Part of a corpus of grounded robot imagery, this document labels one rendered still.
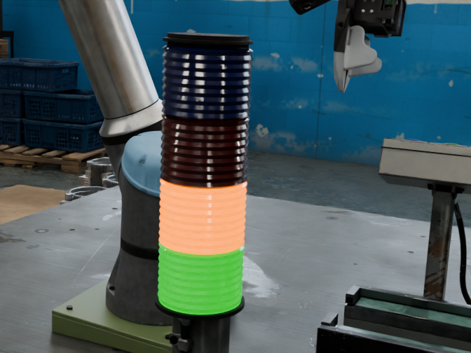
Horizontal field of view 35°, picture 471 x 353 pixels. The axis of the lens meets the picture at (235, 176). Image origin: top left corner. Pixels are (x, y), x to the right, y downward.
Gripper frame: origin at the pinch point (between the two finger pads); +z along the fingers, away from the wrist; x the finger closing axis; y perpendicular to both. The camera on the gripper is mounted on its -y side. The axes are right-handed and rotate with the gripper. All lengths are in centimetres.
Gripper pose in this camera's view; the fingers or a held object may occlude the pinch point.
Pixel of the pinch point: (338, 82)
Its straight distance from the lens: 109.8
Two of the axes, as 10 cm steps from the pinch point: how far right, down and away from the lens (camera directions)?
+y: 9.1, 1.2, -3.9
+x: 3.7, 1.9, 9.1
